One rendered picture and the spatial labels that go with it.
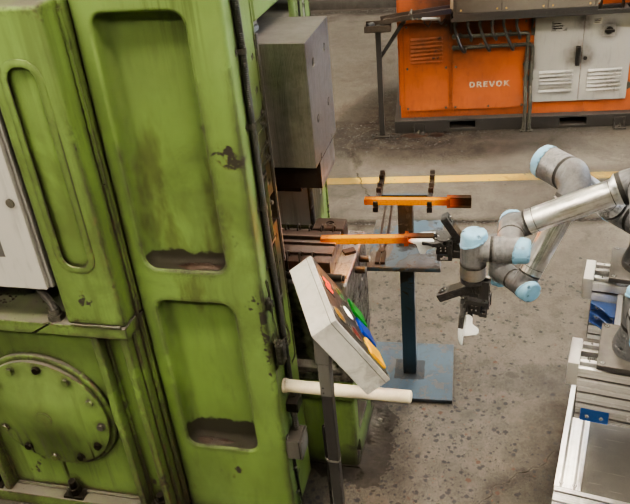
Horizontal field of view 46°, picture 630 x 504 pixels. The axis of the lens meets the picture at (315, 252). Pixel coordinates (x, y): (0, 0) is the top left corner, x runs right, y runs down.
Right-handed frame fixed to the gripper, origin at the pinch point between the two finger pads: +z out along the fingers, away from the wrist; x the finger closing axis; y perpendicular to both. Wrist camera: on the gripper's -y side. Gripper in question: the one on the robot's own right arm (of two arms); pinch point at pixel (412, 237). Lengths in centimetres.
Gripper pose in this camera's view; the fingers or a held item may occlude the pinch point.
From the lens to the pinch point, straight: 264.0
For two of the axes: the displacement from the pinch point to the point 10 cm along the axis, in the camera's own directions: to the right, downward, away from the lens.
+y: 1.2, 8.4, 5.3
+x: 2.3, -5.4, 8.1
